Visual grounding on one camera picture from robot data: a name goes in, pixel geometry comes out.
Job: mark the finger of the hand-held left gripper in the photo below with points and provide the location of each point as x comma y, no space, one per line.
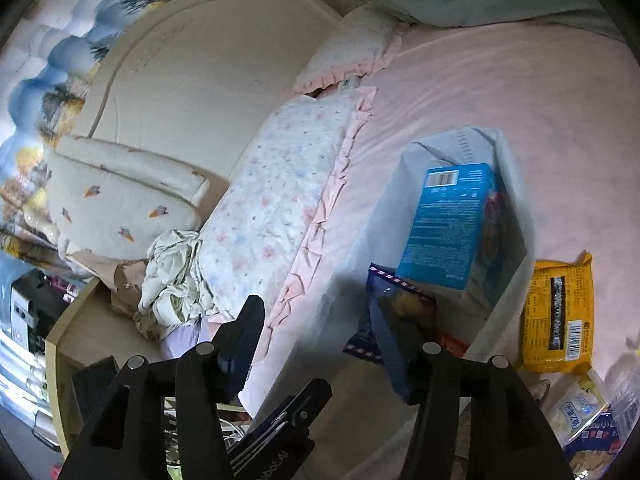
295,410

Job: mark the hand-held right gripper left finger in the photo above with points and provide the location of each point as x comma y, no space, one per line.
239,355

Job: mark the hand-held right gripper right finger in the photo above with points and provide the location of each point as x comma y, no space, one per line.
392,355

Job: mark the large dark blue snack packet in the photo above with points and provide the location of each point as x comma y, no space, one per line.
390,285

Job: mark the blue carton box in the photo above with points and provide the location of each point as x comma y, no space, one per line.
445,225

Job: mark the white fabric bag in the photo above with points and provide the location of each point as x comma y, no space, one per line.
380,210

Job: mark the crumpled pale green cloth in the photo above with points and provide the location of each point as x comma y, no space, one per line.
170,280

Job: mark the wooden nightstand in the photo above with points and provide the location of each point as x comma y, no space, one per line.
100,335

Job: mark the tan crumpled cloth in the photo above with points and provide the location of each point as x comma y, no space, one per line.
117,280

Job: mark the yellow biscuit packet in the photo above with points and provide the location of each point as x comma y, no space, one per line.
540,310

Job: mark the white floral pillow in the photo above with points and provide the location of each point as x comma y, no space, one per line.
270,200

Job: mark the cream ice-cream print cushion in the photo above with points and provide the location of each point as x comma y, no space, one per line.
125,200

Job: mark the black and white box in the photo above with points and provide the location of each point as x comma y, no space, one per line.
30,305

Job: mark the small blue snack packet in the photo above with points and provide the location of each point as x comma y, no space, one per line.
595,440

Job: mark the cream bed headboard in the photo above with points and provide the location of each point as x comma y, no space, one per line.
210,75

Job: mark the pink frilled pillow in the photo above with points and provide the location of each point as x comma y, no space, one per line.
350,45

